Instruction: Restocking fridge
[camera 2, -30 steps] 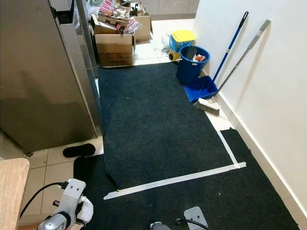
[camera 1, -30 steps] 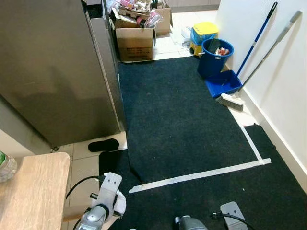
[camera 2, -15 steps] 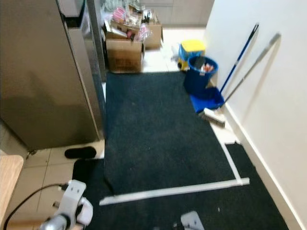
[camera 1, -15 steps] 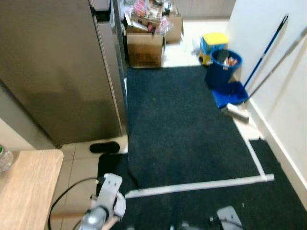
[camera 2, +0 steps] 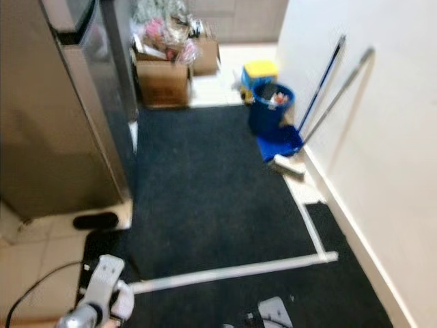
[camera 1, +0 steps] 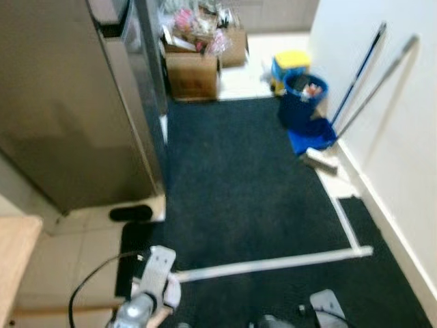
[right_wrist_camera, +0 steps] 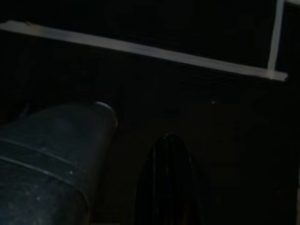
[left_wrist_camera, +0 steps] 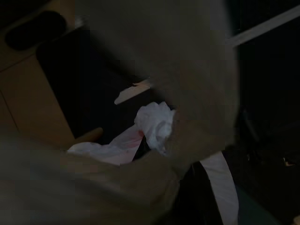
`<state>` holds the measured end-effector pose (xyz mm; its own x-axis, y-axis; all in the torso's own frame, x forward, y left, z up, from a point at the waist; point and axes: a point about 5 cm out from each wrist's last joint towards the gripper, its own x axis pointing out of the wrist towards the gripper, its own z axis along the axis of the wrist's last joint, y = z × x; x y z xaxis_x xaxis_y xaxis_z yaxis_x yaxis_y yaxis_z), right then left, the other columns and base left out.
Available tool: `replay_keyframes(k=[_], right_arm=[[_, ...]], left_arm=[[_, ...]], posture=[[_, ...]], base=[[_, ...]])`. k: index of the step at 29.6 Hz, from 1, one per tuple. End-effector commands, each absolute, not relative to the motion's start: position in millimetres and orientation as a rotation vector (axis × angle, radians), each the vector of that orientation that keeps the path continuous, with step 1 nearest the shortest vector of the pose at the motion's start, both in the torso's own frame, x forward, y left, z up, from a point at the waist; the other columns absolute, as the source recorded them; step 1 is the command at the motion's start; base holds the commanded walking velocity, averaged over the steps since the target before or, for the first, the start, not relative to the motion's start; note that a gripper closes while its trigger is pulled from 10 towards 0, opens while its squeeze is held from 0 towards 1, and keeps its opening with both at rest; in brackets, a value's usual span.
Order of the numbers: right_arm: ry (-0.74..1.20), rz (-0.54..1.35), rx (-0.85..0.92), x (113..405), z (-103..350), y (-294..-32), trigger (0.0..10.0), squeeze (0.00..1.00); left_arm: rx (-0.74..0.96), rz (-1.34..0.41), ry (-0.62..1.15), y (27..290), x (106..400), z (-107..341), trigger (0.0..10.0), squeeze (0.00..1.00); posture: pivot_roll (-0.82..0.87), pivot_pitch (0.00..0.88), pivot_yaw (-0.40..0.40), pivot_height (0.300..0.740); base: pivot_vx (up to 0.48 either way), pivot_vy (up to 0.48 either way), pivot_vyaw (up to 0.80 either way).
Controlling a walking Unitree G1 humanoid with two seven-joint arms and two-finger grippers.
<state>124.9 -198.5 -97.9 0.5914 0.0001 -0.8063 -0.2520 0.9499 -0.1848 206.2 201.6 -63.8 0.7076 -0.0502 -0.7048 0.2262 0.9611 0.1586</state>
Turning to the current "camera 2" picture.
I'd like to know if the grey kitchen cabinet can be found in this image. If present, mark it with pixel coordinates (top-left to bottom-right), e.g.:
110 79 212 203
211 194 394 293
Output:
188 0 289 45

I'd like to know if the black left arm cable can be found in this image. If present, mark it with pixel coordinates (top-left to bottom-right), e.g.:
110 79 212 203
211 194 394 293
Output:
5 260 93 328

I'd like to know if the grey-handled broom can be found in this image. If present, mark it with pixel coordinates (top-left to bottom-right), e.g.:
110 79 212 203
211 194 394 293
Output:
273 46 376 180

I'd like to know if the round blue waste bin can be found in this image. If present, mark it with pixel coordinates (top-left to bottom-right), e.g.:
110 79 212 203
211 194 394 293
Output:
248 82 296 135

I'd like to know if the blue long-handled dustpan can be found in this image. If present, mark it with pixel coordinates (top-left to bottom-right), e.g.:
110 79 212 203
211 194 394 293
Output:
256 34 347 163

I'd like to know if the yellow blue plastic container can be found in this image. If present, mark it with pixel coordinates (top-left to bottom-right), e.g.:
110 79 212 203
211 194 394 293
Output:
240 59 279 103

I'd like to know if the small brown cardboard box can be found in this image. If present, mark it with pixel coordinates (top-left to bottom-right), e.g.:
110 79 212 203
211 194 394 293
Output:
188 38 221 76

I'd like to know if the white floor strip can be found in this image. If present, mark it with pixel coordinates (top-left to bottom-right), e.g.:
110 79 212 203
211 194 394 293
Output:
297 202 328 257
130 251 339 295

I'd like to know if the black slipper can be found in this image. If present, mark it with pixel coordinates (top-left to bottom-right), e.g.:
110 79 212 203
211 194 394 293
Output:
73 212 119 230

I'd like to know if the large brown cardboard box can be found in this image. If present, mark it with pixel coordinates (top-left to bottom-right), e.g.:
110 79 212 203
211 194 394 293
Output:
135 49 191 109

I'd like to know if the dark grey counter unit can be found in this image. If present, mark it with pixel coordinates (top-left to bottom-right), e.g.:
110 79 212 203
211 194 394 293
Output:
99 0 139 127

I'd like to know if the dark carpet mat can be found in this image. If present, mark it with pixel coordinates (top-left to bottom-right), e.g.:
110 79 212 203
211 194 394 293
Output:
82 202 393 328
126 102 323 274

